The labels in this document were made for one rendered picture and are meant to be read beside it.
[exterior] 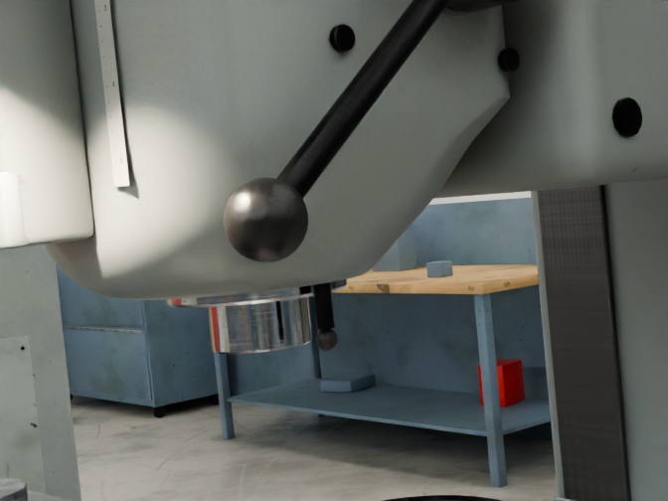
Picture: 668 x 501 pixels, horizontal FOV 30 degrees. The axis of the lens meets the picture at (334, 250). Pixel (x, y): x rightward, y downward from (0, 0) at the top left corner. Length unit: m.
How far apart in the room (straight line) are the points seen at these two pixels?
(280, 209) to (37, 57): 0.14
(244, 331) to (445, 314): 6.06
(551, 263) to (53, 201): 0.51
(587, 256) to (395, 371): 6.10
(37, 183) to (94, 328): 7.89
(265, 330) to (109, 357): 7.73
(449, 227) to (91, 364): 3.03
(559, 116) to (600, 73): 0.03
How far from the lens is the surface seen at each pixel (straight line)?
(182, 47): 0.48
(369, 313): 7.09
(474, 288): 5.28
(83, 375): 8.67
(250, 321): 0.57
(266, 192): 0.43
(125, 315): 8.03
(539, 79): 0.58
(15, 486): 1.03
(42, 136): 0.51
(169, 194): 0.49
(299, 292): 0.55
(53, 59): 0.52
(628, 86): 0.59
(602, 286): 0.91
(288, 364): 7.78
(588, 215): 0.91
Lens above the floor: 1.35
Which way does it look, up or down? 3 degrees down
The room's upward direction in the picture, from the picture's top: 6 degrees counter-clockwise
